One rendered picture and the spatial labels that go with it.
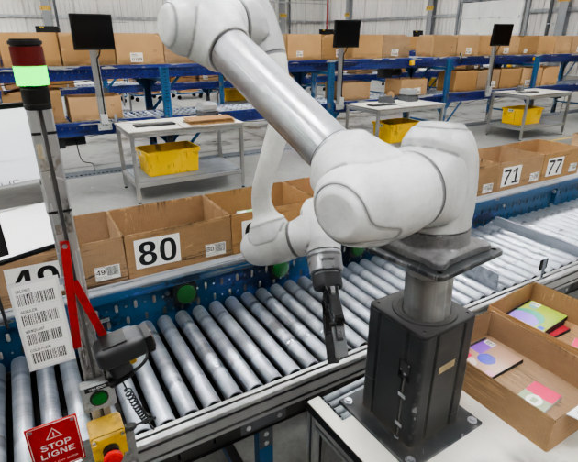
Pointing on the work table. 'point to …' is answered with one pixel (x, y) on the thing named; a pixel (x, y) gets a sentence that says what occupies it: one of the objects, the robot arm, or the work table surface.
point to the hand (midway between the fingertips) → (337, 356)
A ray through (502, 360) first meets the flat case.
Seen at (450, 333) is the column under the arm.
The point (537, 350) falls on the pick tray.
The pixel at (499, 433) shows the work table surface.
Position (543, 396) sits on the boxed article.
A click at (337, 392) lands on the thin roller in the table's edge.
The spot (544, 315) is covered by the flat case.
